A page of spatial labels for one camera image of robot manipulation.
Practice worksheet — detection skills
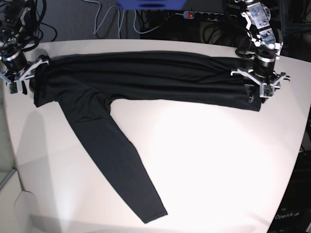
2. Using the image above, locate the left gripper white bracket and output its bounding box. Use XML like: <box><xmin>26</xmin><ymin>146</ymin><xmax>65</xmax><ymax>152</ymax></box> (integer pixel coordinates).
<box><xmin>230</xmin><ymin>68</ymin><xmax>291</xmax><ymax>103</ymax></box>

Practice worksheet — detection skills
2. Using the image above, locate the blue box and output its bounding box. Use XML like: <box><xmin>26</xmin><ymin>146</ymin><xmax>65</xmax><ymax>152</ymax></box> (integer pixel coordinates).
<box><xmin>117</xmin><ymin>0</ymin><xmax>186</xmax><ymax>10</ymax></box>

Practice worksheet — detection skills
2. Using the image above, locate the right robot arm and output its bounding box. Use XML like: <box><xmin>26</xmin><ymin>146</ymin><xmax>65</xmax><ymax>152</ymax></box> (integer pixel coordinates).
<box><xmin>0</xmin><ymin>0</ymin><xmax>49</xmax><ymax>95</ymax></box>

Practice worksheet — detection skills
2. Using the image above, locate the grey cable bundle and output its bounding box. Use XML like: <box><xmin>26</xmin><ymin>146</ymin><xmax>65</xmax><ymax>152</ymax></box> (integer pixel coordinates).
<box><xmin>93</xmin><ymin>2</ymin><xmax>171</xmax><ymax>39</ymax></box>

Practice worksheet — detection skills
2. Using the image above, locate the white power strip red switch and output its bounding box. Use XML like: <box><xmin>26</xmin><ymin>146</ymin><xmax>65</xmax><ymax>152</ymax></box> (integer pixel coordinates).
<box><xmin>175</xmin><ymin>11</ymin><xmax>226</xmax><ymax>22</ymax></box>

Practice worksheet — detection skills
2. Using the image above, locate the black OpenArm base unit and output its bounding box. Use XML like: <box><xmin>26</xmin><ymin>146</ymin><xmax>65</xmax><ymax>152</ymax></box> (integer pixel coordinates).
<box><xmin>268</xmin><ymin>151</ymin><xmax>311</xmax><ymax>233</ymax></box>

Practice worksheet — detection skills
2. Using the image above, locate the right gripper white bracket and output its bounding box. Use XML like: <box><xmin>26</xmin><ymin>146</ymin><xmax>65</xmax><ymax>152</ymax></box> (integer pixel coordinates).
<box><xmin>0</xmin><ymin>58</ymin><xmax>49</xmax><ymax>95</ymax></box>

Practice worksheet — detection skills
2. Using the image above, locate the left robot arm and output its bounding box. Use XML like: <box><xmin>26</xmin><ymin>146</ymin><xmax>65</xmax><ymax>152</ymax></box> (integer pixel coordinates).
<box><xmin>222</xmin><ymin>0</ymin><xmax>291</xmax><ymax>103</ymax></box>

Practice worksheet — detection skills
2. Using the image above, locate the black long-sleeve T-shirt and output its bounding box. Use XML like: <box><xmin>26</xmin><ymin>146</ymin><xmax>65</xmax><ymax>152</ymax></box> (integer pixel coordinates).
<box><xmin>34</xmin><ymin>51</ymin><xmax>261</xmax><ymax>223</ymax></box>

